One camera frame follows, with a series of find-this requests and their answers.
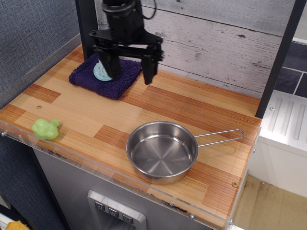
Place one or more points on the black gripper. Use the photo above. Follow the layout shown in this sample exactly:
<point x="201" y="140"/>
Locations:
<point x="126" y="36"/>

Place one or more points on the light blue scalp brush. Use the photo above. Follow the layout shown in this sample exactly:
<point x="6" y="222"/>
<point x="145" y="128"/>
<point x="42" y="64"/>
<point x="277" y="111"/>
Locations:
<point x="100" y="72"/>

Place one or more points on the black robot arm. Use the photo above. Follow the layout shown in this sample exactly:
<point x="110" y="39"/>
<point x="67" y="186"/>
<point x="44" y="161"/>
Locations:
<point x="117" y="3"/>

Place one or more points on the purple knitted cloth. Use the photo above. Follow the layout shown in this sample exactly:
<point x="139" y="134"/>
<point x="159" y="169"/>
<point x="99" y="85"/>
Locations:
<point x="113" y="89"/>

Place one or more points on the stainless steel pan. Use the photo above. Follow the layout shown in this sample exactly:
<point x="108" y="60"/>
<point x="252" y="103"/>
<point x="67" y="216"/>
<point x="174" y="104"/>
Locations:
<point x="162" y="152"/>

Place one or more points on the green toy broccoli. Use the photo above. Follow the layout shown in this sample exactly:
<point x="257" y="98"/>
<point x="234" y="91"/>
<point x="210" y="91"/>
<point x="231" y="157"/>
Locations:
<point x="45" y="129"/>

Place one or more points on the clear acrylic edge guard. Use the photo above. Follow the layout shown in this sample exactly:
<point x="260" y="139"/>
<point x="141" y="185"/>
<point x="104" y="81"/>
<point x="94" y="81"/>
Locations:
<point x="200" y="215"/>

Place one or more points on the grey toy fridge cabinet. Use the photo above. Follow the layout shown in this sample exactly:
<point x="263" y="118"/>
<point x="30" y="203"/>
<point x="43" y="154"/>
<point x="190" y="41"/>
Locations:
<point x="70" y="185"/>

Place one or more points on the dispenser panel with buttons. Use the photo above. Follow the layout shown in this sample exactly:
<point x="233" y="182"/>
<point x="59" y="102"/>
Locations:
<point x="109" y="214"/>

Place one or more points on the white toy sink unit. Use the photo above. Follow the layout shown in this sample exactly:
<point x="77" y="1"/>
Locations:
<point x="280" y="153"/>

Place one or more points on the yellow spiky toy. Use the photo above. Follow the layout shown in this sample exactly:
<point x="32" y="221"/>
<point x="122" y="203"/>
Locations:
<point x="16" y="225"/>

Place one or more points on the black left frame post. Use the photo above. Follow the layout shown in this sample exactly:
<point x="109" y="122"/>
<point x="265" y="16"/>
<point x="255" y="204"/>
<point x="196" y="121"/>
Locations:
<point x="87" y="19"/>

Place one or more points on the black frame post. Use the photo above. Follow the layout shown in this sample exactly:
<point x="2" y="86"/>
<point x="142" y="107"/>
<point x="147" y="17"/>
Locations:
<point x="87" y="19"/>
<point x="289" y="33"/>

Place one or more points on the black right frame post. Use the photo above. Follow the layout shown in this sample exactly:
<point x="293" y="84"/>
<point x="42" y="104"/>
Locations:
<point x="289" y="33"/>

